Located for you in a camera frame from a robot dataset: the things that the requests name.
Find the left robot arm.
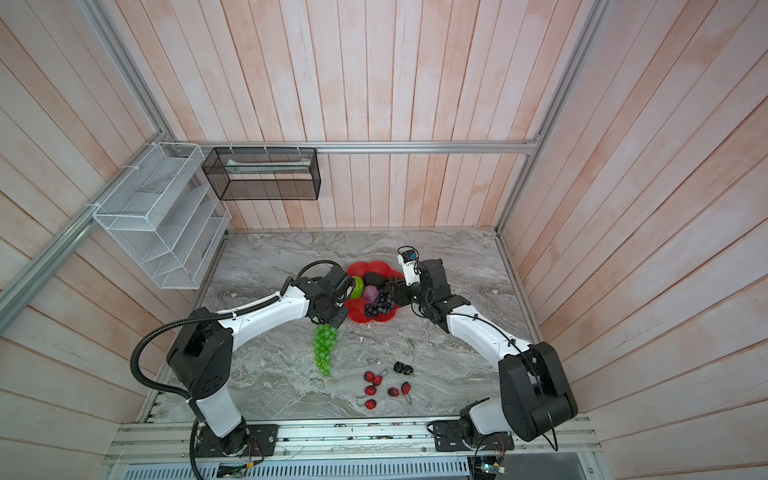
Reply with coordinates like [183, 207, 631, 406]
[166, 262, 355, 439]

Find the white slotted cable duct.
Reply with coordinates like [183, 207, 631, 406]
[119, 458, 471, 480]

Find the green grape bunch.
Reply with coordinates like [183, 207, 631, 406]
[313, 325, 337, 377]

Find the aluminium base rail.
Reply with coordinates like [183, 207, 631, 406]
[104, 416, 603, 465]

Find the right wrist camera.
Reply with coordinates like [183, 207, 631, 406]
[397, 245, 420, 286]

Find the dark blackberry pair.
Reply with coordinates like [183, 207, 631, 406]
[393, 361, 414, 376]

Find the dark avocado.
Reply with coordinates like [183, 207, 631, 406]
[362, 271, 389, 288]

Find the black grape bunch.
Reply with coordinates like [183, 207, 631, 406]
[364, 290, 396, 319]

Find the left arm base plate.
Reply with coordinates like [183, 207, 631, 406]
[194, 423, 279, 459]

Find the black wire mesh basket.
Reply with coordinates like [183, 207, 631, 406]
[202, 146, 322, 201]

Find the red flower-shaped fruit bowl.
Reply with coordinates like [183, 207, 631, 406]
[345, 261, 404, 324]

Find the red cherry right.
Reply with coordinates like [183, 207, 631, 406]
[400, 382, 412, 404]

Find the red cherry pair upper left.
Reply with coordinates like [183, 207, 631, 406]
[363, 369, 388, 387]

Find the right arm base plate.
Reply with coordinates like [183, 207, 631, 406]
[427, 417, 515, 453]

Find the purple fig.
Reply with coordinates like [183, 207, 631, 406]
[362, 285, 380, 304]

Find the green bumpy round fruit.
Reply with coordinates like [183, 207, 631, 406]
[350, 276, 365, 300]

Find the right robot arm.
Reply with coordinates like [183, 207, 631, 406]
[392, 248, 578, 449]

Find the green circuit board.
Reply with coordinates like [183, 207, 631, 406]
[216, 462, 253, 479]

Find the white wire mesh shelf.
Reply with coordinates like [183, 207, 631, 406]
[94, 143, 231, 290]

